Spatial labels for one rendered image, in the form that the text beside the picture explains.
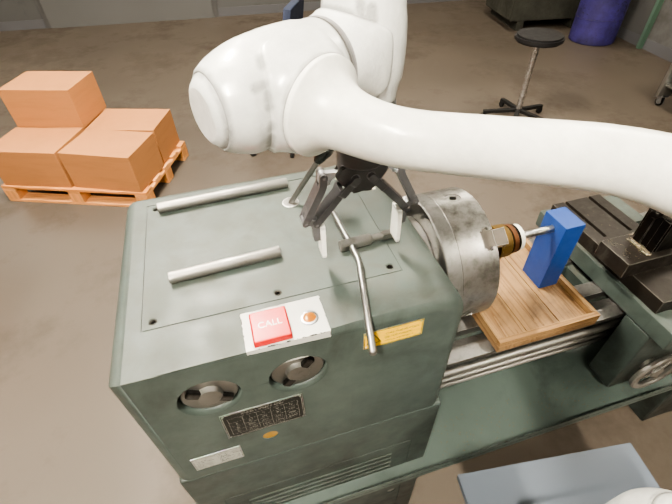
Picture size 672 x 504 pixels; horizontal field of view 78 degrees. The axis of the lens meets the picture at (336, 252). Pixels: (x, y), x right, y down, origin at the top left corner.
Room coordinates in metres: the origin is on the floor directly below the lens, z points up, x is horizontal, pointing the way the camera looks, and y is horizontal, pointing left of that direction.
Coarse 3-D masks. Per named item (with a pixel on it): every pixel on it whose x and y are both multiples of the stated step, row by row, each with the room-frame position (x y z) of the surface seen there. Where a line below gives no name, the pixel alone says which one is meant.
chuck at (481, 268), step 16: (432, 192) 0.80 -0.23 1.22; (448, 192) 0.79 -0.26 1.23; (464, 192) 0.78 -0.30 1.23; (448, 208) 0.72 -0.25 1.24; (464, 208) 0.72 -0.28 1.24; (480, 208) 0.72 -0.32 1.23; (464, 224) 0.68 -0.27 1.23; (480, 224) 0.68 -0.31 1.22; (464, 240) 0.64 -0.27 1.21; (480, 240) 0.65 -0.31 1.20; (464, 256) 0.62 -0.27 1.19; (480, 256) 0.62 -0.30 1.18; (496, 256) 0.63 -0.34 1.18; (464, 272) 0.60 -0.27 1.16; (480, 272) 0.60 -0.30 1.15; (496, 272) 0.61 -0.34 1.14; (464, 288) 0.58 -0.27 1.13; (480, 288) 0.59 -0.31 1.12; (496, 288) 0.60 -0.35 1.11; (464, 304) 0.58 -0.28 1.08; (480, 304) 0.59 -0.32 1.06
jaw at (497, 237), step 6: (498, 228) 0.69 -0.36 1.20; (486, 234) 0.67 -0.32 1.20; (492, 234) 0.67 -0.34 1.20; (498, 234) 0.68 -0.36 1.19; (504, 234) 0.68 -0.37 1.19; (486, 240) 0.66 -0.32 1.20; (492, 240) 0.66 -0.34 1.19; (498, 240) 0.67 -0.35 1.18; (504, 240) 0.67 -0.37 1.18; (486, 246) 0.64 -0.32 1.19; (492, 246) 0.65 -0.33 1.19; (498, 246) 0.68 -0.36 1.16
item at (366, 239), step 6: (366, 234) 0.60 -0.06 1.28; (372, 234) 0.60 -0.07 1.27; (378, 234) 0.60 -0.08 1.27; (384, 234) 0.60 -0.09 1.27; (390, 234) 0.60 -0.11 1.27; (342, 240) 0.58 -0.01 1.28; (348, 240) 0.58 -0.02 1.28; (354, 240) 0.58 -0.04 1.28; (360, 240) 0.58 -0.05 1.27; (366, 240) 0.58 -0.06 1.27; (372, 240) 0.59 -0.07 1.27; (342, 246) 0.57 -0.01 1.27; (348, 246) 0.57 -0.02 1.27; (360, 246) 0.58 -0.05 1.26
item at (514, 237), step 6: (492, 228) 0.78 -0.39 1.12; (504, 228) 0.78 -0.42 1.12; (510, 228) 0.78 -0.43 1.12; (516, 228) 0.78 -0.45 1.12; (510, 234) 0.76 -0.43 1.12; (516, 234) 0.77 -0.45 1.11; (510, 240) 0.75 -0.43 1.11; (516, 240) 0.75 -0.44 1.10; (504, 246) 0.74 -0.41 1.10; (510, 246) 0.74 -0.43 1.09; (516, 246) 0.75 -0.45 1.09; (504, 252) 0.74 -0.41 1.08; (510, 252) 0.74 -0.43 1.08
